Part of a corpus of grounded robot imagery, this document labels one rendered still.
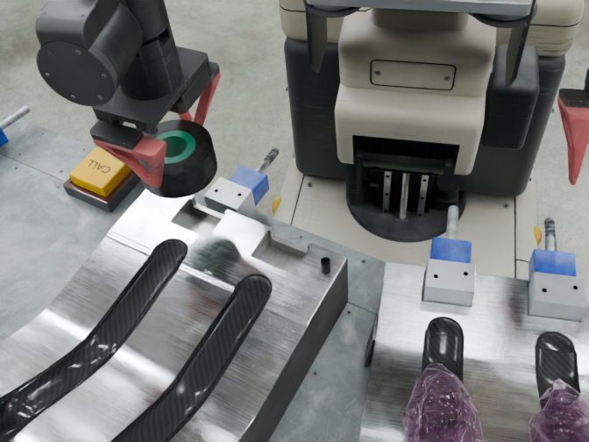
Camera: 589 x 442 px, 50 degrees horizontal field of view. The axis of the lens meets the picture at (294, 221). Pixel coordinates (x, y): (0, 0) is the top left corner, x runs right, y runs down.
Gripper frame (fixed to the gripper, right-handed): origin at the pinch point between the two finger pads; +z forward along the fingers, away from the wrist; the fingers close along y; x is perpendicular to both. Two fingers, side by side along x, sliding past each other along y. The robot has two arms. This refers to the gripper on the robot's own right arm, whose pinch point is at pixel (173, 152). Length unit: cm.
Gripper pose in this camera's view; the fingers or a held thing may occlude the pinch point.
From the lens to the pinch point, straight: 65.5
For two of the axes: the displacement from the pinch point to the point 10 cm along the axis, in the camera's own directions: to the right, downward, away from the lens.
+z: 0.7, 6.3, 7.7
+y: -4.0, 7.3, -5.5
